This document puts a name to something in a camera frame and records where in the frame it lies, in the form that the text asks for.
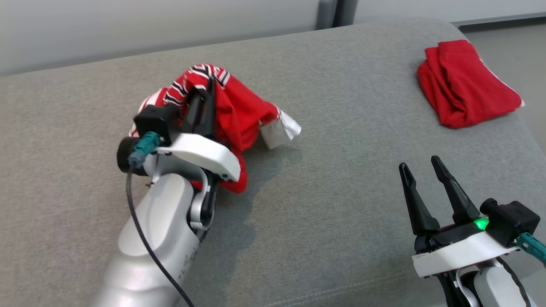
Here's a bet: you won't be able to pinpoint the grey partition post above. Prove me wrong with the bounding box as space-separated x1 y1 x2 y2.
316 0 338 29
336 0 359 27

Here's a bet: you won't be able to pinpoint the red shorts white stripe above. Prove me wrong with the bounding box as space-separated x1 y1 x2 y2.
417 40 526 129

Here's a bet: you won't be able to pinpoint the grey skirting rail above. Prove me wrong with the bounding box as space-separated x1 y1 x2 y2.
451 12 546 28

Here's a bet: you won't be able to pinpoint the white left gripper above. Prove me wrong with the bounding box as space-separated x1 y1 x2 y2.
117 77 241 184

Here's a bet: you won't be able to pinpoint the red jersey white sleeves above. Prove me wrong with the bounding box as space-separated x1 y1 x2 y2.
128 64 302 195

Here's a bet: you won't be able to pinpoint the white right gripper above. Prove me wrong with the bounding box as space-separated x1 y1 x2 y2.
399 156 520 278

